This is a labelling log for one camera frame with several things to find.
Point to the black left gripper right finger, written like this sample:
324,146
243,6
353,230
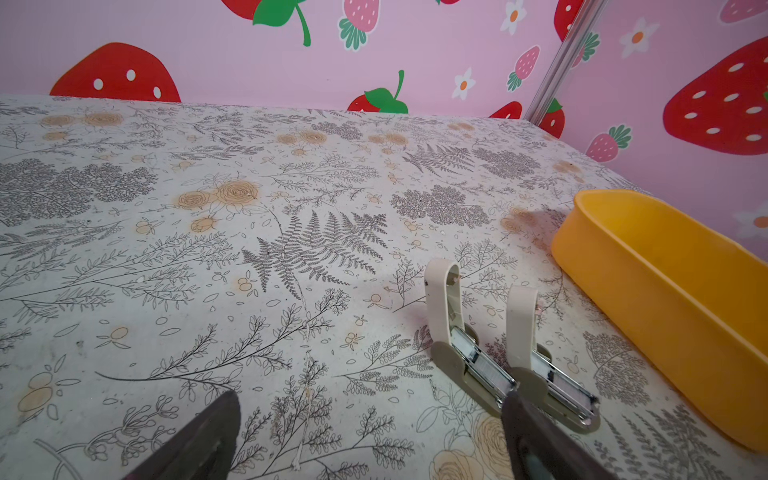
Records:
540,450

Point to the yellow plastic tray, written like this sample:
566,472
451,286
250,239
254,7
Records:
691,300

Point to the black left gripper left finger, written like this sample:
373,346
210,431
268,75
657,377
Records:
203,449

